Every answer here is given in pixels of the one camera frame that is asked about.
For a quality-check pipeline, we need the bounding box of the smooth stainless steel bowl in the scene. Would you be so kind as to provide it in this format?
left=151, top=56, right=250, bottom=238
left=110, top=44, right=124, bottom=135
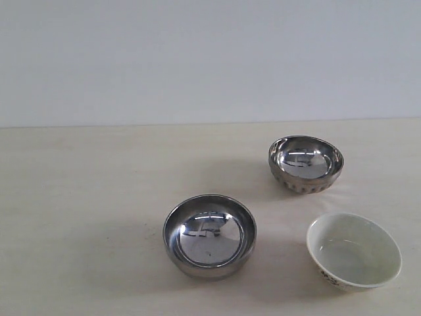
left=162, top=194, right=257, bottom=280

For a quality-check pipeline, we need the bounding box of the ribbed stainless steel bowl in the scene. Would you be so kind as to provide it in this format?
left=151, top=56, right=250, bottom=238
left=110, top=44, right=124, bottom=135
left=268, top=135, right=345, bottom=194

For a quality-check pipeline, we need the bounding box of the white ceramic patterned bowl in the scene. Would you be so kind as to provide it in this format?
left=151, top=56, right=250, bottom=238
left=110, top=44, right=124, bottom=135
left=306, top=213, right=403, bottom=292

